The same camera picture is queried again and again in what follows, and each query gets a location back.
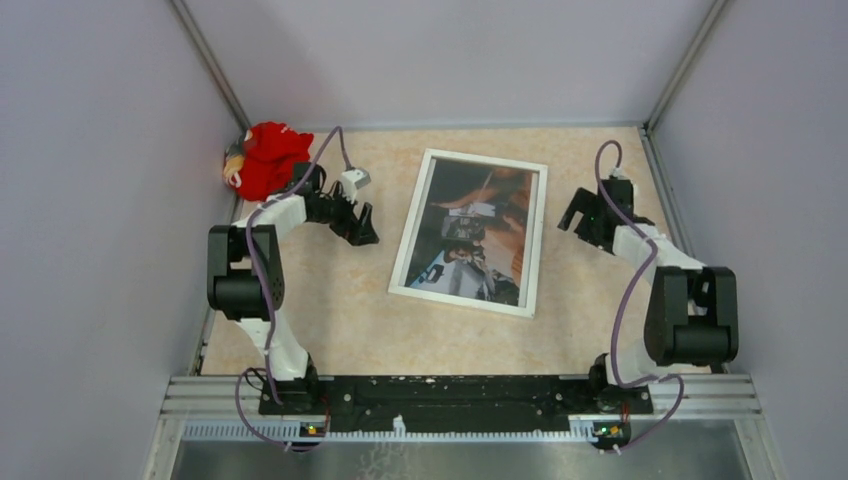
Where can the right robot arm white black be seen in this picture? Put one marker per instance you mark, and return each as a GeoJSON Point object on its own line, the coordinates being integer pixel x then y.
{"type": "Point", "coordinates": [692, 314]}

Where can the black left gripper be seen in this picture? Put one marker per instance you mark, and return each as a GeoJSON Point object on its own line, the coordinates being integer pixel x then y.
{"type": "Point", "coordinates": [355, 231]}

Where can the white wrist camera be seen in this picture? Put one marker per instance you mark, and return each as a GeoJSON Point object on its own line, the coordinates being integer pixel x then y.
{"type": "Point", "coordinates": [353, 181]}
{"type": "Point", "coordinates": [617, 175]}

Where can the printed photo with white border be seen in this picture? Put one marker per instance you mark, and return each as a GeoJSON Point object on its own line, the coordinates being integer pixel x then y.
{"type": "Point", "coordinates": [471, 234]}

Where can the aluminium front rail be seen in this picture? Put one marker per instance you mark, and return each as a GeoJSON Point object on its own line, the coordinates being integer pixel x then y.
{"type": "Point", "coordinates": [217, 407]}

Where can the red crumpled cloth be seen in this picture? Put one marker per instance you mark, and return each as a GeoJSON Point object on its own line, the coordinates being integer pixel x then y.
{"type": "Point", "coordinates": [261, 160]}

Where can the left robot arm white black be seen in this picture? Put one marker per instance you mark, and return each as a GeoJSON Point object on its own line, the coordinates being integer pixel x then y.
{"type": "Point", "coordinates": [245, 278]}

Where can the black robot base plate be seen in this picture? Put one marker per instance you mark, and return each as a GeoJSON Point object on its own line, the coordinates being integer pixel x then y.
{"type": "Point", "coordinates": [452, 404]}

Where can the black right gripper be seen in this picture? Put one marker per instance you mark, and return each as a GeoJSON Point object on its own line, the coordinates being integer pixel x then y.
{"type": "Point", "coordinates": [581, 229]}

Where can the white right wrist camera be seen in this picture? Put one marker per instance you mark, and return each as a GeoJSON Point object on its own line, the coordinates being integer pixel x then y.
{"type": "Point", "coordinates": [617, 175]}

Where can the white wooden picture frame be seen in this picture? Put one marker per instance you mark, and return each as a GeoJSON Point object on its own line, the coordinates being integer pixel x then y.
{"type": "Point", "coordinates": [532, 254]}

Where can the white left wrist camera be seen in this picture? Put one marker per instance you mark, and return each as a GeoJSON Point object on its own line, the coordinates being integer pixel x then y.
{"type": "Point", "coordinates": [353, 181]}

